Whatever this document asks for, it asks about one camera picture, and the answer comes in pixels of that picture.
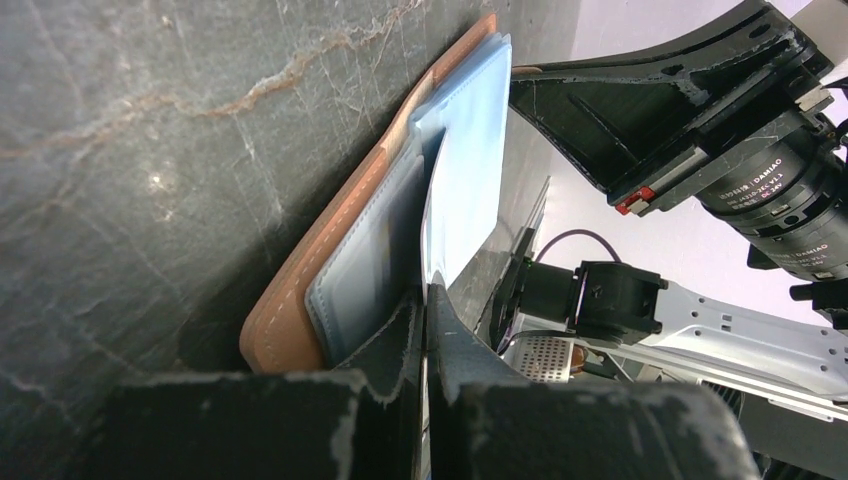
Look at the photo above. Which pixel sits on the brown leather card holder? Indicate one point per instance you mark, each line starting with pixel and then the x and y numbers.
pixel 413 213

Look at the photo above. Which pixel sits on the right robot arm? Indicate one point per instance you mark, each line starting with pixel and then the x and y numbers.
pixel 616 309

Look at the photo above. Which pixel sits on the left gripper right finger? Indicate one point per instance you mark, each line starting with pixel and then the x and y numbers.
pixel 488 421

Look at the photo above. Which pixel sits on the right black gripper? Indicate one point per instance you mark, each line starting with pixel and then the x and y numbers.
pixel 729 114

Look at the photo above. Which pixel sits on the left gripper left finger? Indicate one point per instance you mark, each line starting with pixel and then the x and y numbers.
pixel 360 420

